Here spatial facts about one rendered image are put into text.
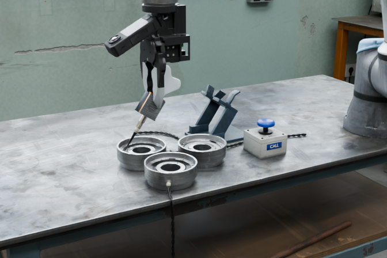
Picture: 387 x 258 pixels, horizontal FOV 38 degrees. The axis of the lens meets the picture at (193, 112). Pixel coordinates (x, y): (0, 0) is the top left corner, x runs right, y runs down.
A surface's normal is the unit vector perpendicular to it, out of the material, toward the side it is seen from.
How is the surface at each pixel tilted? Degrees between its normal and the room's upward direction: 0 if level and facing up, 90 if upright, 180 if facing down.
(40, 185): 0
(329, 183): 0
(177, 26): 90
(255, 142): 90
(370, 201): 0
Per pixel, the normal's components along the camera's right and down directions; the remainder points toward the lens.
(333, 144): 0.00, -0.95
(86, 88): 0.47, 0.28
